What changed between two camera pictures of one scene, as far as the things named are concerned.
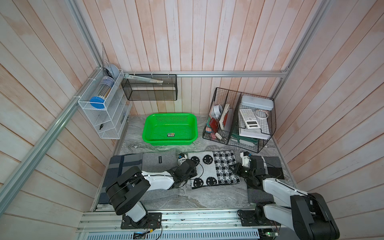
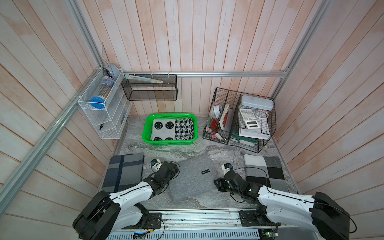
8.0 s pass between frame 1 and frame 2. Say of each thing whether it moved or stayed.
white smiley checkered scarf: moved
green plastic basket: stayed
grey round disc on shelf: stayed
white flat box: stayed
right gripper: moved
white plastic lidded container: stayed
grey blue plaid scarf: stayed
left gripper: moved
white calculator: stayed
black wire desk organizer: stayed
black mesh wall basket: stayed
